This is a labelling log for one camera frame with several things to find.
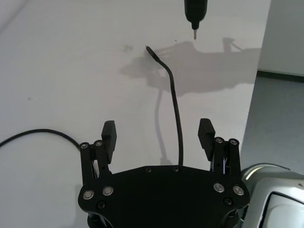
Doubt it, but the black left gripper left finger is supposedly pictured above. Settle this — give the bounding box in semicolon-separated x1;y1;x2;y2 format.
80;120;118;189

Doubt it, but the thin black cable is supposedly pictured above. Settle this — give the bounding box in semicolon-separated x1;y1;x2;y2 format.
0;128;82;151

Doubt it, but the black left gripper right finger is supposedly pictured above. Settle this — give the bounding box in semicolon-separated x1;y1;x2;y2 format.
197;118;242;181

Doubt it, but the thick black cable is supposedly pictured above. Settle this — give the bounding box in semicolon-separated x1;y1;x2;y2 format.
145;45;184;166

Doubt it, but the black corded tool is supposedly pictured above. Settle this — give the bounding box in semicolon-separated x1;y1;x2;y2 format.
184;0;208;41

